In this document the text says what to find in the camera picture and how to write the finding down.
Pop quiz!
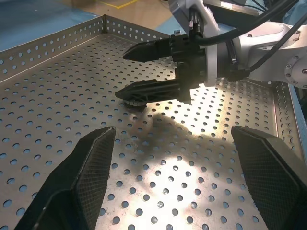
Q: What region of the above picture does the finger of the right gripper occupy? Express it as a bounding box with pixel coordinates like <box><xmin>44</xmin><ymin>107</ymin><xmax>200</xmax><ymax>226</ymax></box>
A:
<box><xmin>122</xmin><ymin>39</ymin><xmax>173</xmax><ymax>64</ymax></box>
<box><xmin>114</xmin><ymin>79</ymin><xmax>181</xmax><ymax>104</ymax></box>

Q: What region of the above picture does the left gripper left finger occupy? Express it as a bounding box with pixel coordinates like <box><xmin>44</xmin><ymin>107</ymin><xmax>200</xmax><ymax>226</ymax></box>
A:
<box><xmin>14</xmin><ymin>126</ymin><xmax>117</xmax><ymax>230</ymax></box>

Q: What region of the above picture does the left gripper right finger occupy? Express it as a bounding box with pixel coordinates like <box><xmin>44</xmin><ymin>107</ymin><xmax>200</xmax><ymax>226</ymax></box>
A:
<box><xmin>231</xmin><ymin>125</ymin><xmax>307</xmax><ymax>230</ymax></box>

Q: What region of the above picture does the dark ribbed metal gear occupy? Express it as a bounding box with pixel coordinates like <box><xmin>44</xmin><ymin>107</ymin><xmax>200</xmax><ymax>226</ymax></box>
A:
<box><xmin>123</xmin><ymin>99</ymin><xmax>147</xmax><ymax>113</ymax></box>

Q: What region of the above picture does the black power adapter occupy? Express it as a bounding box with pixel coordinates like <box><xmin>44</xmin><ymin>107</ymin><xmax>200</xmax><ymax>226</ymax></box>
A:
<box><xmin>211</xmin><ymin>0</ymin><xmax>264</xmax><ymax>17</ymax></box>

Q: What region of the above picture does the perforated metal tray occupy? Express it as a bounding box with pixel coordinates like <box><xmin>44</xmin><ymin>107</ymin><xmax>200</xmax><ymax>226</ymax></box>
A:
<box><xmin>0</xmin><ymin>14</ymin><xmax>303</xmax><ymax>230</ymax></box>

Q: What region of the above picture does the blue plastic table cover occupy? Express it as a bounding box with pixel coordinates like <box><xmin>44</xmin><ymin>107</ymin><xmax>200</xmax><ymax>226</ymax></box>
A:
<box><xmin>0</xmin><ymin>0</ymin><xmax>307</xmax><ymax>159</ymax></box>

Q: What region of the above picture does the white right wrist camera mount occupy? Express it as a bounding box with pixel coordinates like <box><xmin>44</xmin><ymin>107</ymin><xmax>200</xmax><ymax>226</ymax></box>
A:
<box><xmin>167</xmin><ymin>0</ymin><xmax>220</xmax><ymax>87</ymax></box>

